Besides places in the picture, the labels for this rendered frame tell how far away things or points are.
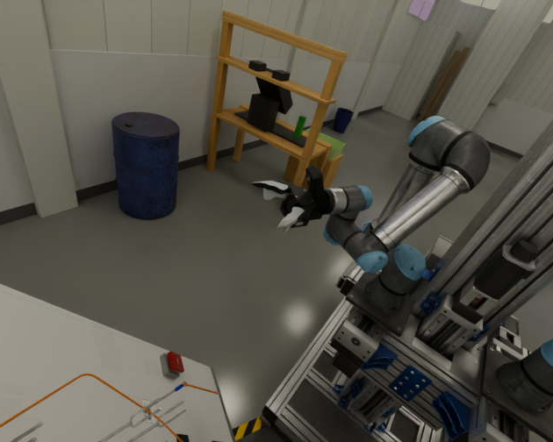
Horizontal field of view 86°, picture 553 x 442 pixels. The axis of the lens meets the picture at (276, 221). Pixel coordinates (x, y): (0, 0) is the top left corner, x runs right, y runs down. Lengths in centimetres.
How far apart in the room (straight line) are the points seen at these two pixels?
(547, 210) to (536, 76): 997
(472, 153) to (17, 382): 105
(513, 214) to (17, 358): 125
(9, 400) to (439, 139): 105
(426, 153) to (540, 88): 1013
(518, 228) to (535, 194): 12
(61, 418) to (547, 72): 1110
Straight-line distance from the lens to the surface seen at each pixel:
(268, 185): 76
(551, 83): 1110
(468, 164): 93
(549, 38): 1109
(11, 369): 64
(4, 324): 67
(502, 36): 1005
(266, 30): 321
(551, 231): 120
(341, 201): 82
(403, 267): 109
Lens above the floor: 197
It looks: 36 degrees down
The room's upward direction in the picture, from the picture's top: 17 degrees clockwise
